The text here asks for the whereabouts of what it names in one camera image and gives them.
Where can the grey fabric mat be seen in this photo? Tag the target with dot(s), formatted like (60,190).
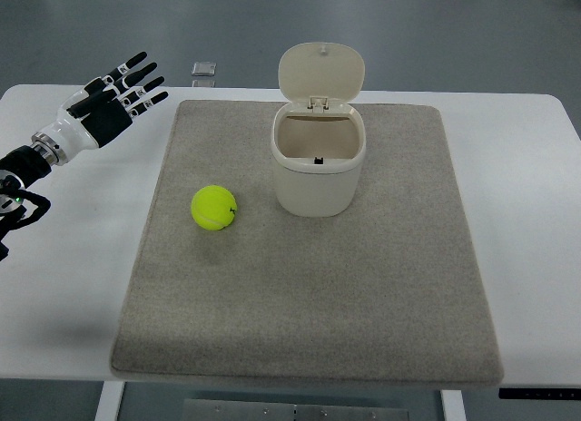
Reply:
(387,291)

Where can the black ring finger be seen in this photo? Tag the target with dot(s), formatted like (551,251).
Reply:
(140,92)

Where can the black desk control panel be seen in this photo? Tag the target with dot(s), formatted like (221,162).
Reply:
(540,393)

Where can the white right table leg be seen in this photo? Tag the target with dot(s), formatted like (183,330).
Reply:
(453,405)

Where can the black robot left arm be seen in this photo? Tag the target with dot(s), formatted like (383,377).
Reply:
(22,167)

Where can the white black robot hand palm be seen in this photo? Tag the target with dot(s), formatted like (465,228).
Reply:
(59,142)

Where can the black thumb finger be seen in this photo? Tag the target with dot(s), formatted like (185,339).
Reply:
(91,103)

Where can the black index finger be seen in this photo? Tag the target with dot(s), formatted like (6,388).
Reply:
(113,80)

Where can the floor socket plate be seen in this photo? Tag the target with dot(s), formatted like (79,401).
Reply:
(204,69)

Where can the white left table leg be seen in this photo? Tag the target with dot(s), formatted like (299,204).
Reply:
(110,400)

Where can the white table leg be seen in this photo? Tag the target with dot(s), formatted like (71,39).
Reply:
(110,400)
(453,405)

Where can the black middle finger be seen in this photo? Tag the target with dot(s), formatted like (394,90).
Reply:
(132,79)

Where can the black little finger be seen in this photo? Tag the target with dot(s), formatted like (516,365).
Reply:
(146,105)

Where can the beige lidded bin box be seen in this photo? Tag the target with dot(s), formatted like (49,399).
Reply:
(318,140)

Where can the yellow tennis ball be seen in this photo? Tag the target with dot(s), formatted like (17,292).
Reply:
(213,207)

